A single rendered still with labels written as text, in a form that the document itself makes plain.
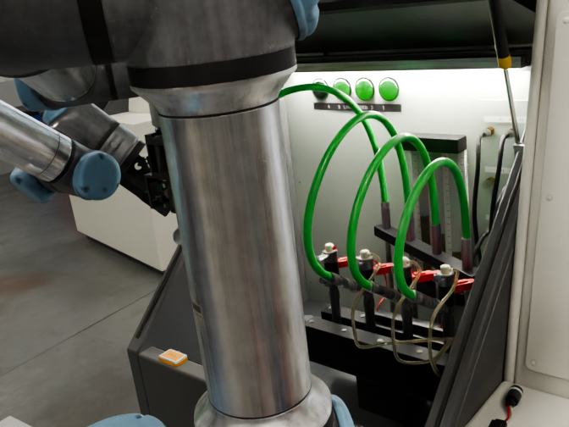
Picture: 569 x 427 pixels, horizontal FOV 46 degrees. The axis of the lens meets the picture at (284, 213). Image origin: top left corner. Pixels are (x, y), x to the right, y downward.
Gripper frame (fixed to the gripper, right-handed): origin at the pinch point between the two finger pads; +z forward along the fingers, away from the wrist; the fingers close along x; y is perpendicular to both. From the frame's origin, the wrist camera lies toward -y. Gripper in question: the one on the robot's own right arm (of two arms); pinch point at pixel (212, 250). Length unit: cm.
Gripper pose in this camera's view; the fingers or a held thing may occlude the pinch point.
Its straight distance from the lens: 103.0
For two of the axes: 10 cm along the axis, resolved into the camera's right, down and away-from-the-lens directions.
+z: 1.2, 9.4, 3.2
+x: 7.6, 1.2, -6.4
